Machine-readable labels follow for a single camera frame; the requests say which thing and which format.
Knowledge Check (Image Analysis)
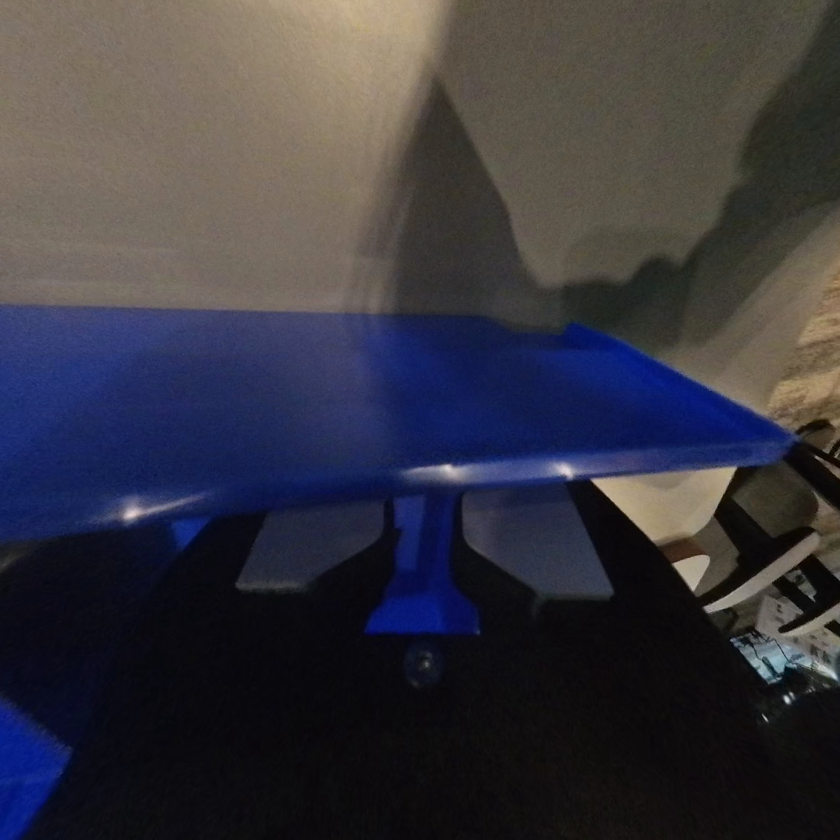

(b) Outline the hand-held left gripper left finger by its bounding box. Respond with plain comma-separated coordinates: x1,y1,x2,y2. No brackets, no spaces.
235,505,395,593

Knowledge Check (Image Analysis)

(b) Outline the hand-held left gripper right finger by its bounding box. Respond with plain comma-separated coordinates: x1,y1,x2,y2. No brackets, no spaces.
461,484,615,602

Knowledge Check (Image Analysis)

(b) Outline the blue plastic bin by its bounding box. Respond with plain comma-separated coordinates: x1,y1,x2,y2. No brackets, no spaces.
0,304,799,840

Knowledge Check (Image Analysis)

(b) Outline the white office chair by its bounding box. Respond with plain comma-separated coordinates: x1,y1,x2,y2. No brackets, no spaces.
661,420,840,639

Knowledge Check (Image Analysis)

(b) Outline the printed white box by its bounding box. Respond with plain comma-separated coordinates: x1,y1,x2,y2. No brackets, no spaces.
728,581,840,686

